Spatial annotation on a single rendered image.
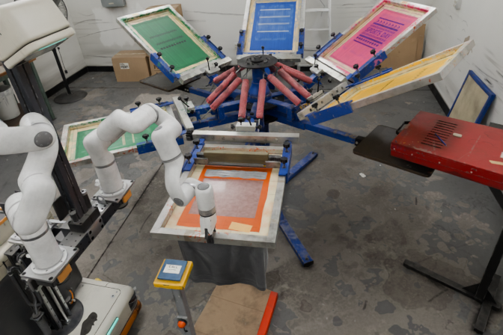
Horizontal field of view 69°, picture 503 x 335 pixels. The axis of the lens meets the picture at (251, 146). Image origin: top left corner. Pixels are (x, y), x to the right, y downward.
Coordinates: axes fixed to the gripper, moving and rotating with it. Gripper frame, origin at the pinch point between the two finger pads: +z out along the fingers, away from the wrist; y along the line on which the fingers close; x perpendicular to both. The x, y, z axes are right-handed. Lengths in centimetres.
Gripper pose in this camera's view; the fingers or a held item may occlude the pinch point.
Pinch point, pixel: (211, 235)
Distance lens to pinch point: 170.7
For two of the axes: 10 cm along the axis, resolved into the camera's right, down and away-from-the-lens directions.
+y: -1.7, 5.3, -8.3
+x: 9.8, 0.4, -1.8
